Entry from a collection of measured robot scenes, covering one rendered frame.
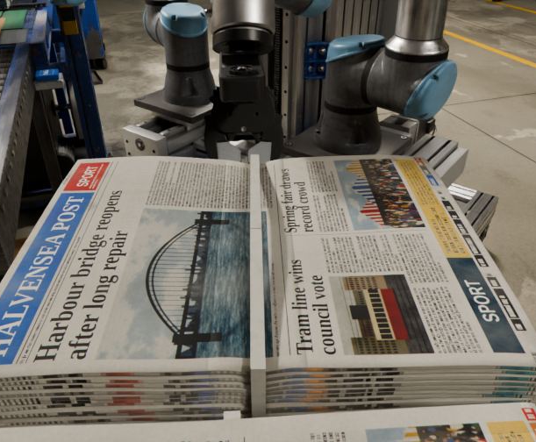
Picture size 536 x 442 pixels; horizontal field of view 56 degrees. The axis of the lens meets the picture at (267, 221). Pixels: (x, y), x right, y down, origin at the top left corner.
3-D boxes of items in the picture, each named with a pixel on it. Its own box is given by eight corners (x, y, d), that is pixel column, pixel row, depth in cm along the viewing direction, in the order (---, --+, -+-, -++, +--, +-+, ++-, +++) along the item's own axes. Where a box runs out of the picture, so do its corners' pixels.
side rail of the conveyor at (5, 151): (13, 273, 98) (-5, 220, 91) (-18, 278, 96) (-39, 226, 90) (39, 73, 204) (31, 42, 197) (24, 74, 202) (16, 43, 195)
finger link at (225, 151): (246, 217, 64) (245, 144, 63) (245, 219, 58) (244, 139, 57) (221, 217, 64) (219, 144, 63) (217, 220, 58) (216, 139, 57)
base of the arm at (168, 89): (190, 83, 149) (187, 49, 144) (229, 94, 142) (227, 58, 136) (152, 97, 139) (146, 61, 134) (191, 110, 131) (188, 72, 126)
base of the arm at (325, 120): (335, 123, 124) (338, 83, 119) (391, 138, 117) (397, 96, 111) (301, 143, 114) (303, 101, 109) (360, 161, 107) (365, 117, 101)
